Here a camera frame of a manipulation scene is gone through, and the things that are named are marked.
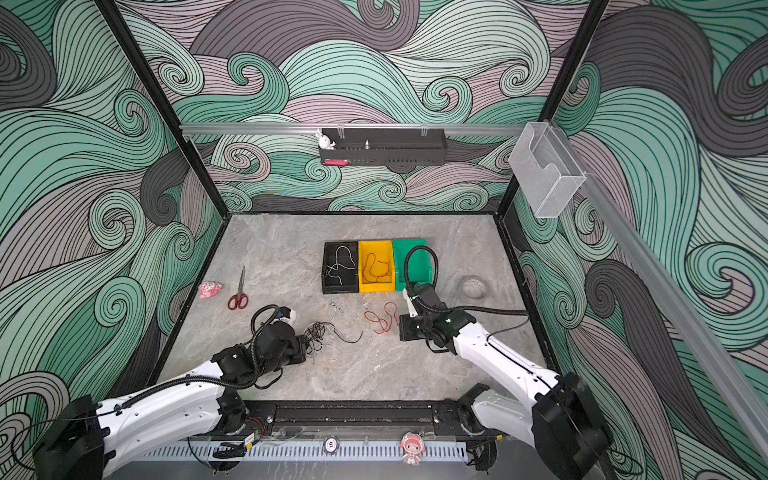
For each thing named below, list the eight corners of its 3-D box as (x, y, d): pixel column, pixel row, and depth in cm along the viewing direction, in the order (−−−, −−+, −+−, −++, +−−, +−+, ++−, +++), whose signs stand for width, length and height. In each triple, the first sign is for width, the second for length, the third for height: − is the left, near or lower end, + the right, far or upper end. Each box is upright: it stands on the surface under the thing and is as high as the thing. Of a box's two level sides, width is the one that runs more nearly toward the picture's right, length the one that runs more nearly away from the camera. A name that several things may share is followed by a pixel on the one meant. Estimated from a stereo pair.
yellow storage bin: (357, 293, 98) (356, 281, 93) (359, 252, 110) (358, 240, 104) (393, 293, 98) (394, 281, 93) (392, 252, 110) (392, 240, 104)
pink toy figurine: (198, 299, 98) (193, 294, 95) (204, 286, 101) (199, 281, 98) (219, 299, 98) (214, 294, 95) (224, 286, 101) (220, 281, 98)
